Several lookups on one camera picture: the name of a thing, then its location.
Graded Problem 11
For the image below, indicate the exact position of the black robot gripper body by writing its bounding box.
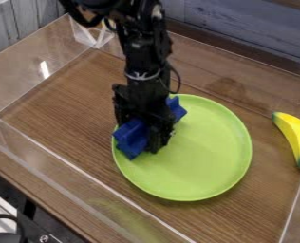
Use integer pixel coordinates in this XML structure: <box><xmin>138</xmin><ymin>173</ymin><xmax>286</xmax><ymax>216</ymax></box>
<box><xmin>112</xmin><ymin>74</ymin><xmax>172</xmax><ymax>119</ymax></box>

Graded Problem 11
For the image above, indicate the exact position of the green round plate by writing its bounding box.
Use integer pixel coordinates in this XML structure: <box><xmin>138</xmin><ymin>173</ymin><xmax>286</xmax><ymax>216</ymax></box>
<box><xmin>111</xmin><ymin>94</ymin><xmax>253</xmax><ymax>201</ymax></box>

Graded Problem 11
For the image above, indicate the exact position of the blue star-shaped block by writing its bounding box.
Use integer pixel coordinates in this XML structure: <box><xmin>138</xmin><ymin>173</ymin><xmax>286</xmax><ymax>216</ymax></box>
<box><xmin>112</xmin><ymin>96</ymin><xmax>187</xmax><ymax>160</ymax></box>

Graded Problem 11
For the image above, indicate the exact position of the clear acrylic enclosure wall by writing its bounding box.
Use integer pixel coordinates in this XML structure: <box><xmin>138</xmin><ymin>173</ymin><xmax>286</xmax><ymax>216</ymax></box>
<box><xmin>0</xmin><ymin>17</ymin><xmax>300</xmax><ymax>243</ymax></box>

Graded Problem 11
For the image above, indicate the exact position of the black cable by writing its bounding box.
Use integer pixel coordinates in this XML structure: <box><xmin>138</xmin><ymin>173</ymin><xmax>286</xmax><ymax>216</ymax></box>
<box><xmin>0</xmin><ymin>214</ymin><xmax>27</xmax><ymax>243</ymax></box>

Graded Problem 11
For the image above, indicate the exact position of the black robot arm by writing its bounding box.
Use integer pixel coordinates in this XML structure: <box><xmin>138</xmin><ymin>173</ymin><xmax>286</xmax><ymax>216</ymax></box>
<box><xmin>59</xmin><ymin>0</ymin><xmax>174</xmax><ymax>153</ymax></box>

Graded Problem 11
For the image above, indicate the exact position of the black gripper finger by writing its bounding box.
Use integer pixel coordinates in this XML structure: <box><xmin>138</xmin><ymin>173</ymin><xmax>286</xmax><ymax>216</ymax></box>
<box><xmin>146</xmin><ymin>115</ymin><xmax>174</xmax><ymax>154</ymax></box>
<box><xmin>112</xmin><ymin>95</ymin><xmax>131</xmax><ymax>125</ymax></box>

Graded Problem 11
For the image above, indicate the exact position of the yellow toy banana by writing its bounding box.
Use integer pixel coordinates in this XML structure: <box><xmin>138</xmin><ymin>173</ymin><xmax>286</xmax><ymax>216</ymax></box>
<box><xmin>271</xmin><ymin>112</ymin><xmax>300</xmax><ymax>168</ymax></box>

